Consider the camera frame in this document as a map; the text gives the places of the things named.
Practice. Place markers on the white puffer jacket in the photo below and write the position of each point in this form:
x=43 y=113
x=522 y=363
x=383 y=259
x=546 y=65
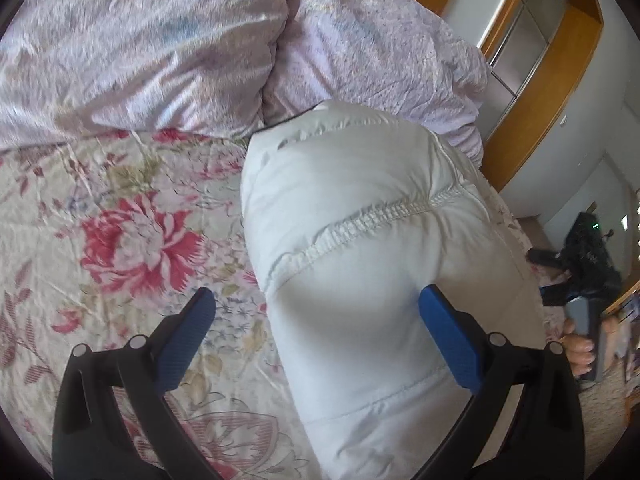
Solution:
x=360 y=210

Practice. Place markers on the lilac pillow on left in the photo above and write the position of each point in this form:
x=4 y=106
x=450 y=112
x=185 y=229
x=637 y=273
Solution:
x=150 y=45

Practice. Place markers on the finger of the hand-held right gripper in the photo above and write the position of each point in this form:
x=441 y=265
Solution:
x=546 y=258
x=556 y=295

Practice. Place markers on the floral bed sheet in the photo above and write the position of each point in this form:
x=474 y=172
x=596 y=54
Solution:
x=100 y=210

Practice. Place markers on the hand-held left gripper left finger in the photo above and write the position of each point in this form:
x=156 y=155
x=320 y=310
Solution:
x=185 y=340

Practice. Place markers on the wooden wardrobe with grey doors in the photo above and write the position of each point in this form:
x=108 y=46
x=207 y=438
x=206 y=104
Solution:
x=540 y=65

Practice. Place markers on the person's right hand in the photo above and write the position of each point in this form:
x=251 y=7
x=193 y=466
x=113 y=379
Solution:
x=577 y=352

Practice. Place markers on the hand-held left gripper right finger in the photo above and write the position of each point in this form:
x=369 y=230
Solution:
x=450 y=340

